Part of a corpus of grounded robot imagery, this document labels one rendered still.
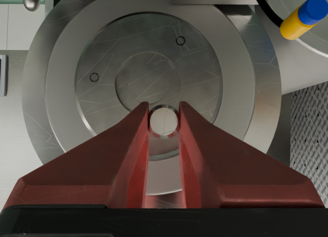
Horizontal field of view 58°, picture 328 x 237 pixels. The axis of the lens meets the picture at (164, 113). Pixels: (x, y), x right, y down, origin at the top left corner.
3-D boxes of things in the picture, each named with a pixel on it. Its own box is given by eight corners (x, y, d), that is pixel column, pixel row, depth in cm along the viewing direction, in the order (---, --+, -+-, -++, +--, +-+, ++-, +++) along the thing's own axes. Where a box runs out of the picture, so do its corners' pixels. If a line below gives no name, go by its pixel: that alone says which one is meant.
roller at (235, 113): (258, -14, 16) (255, 199, 16) (203, 74, 42) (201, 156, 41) (49, -20, 16) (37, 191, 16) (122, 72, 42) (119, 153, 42)
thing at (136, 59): (187, -14, 15) (248, 123, 15) (185, 3, 17) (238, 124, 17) (50, 44, 15) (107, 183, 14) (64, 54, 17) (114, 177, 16)
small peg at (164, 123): (181, 139, 12) (145, 139, 12) (178, 137, 15) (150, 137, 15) (181, 104, 12) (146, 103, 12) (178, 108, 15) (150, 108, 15)
